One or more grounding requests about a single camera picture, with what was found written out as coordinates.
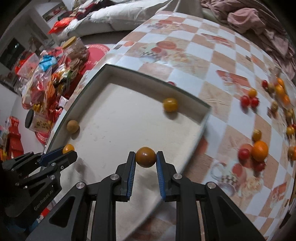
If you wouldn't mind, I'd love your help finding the red tomato by bowl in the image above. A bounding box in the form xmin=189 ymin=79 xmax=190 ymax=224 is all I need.
xmin=261 ymin=80 xmax=268 ymax=89

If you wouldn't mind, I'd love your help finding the glass fruit bowl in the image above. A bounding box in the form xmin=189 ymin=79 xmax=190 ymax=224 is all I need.
xmin=273 ymin=74 xmax=291 ymax=108

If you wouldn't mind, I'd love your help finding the dark yellow tomato above orange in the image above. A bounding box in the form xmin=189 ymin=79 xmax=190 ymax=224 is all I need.
xmin=252 ymin=129 xmax=262 ymax=142

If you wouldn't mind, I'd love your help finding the pile of snack packets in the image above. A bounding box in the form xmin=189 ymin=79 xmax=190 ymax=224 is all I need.
xmin=14 ymin=46 xmax=91 ymax=117

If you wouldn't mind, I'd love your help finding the kiwi left of bowl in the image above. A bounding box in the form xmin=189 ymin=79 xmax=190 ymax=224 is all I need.
xmin=270 ymin=101 xmax=278 ymax=113

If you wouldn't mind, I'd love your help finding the black lid paper cup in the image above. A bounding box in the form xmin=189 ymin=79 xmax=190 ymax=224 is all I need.
xmin=25 ymin=109 xmax=53 ymax=134

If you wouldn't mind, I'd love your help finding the red tomato upper left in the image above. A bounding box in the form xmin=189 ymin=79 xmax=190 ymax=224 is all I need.
xmin=250 ymin=97 xmax=259 ymax=108

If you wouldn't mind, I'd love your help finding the small orange tomato upper left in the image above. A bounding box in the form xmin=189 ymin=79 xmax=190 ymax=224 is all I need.
xmin=248 ymin=88 xmax=257 ymax=98

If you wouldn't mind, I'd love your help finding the orange in bowl top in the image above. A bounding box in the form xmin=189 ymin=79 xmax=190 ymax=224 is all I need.
xmin=277 ymin=78 xmax=285 ymax=88

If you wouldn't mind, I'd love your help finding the white sofa cushion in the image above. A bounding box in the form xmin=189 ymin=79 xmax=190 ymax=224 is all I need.
xmin=57 ymin=1 xmax=178 ymax=41

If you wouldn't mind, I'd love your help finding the red cherry tomato with stem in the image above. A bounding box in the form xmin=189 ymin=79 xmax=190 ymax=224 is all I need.
xmin=252 ymin=161 xmax=266 ymax=172

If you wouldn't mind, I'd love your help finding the large orange right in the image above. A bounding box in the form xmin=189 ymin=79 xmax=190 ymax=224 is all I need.
xmin=288 ymin=146 xmax=296 ymax=161

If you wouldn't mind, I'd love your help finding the pink crumpled blanket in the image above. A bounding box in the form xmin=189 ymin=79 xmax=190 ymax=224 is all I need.
xmin=201 ymin=1 xmax=295 ymax=79

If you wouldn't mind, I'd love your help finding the brown-yellow cherry tomato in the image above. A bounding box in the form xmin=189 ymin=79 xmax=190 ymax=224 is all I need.
xmin=135 ymin=147 xmax=157 ymax=168

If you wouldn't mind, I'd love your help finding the kiwi of bowl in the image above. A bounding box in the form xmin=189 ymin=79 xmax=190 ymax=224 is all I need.
xmin=270 ymin=101 xmax=278 ymax=113
xmin=285 ymin=110 xmax=293 ymax=123

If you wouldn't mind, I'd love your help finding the kiwi near bowl top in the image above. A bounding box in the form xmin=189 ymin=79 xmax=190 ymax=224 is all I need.
xmin=267 ymin=83 xmax=275 ymax=94

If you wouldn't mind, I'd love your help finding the plastic jar with yellow lid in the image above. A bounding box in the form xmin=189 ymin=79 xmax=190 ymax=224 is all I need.
xmin=62 ymin=36 xmax=89 ymax=61

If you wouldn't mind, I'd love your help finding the yellow tomato cluster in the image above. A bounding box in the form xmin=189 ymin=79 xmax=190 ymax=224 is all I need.
xmin=286 ymin=126 xmax=295 ymax=137

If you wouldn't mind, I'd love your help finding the red tomato mid left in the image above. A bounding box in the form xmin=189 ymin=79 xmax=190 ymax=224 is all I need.
xmin=240 ymin=95 xmax=250 ymax=108

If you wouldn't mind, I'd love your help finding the orange near tray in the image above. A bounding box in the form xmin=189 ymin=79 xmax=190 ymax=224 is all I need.
xmin=251 ymin=141 xmax=268 ymax=162

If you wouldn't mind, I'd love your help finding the kiwi right of bowl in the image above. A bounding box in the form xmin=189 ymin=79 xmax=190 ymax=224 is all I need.
xmin=285 ymin=110 xmax=293 ymax=123

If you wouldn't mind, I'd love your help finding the tan longan fruit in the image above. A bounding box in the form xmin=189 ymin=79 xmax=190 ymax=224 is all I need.
xmin=66 ymin=120 xmax=79 ymax=134

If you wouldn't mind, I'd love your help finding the yellow cherry tomato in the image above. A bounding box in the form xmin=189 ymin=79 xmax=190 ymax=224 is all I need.
xmin=62 ymin=144 xmax=75 ymax=154

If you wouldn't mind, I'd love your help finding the kiwi beside large orange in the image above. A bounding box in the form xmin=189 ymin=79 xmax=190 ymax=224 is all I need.
xmin=287 ymin=146 xmax=295 ymax=160

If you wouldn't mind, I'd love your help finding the white shallow tray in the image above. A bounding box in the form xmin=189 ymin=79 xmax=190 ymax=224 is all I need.
xmin=43 ymin=64 xmax=212 ymax=241

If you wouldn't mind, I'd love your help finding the red round mat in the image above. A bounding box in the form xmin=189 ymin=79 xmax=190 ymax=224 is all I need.
xmin=78 ymin=44 xmax=110 ymax=76

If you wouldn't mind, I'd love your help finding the yellow tomato in tray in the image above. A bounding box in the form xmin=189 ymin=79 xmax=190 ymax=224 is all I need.
xmin=163 ymin=98 xmax=178 ymax=113

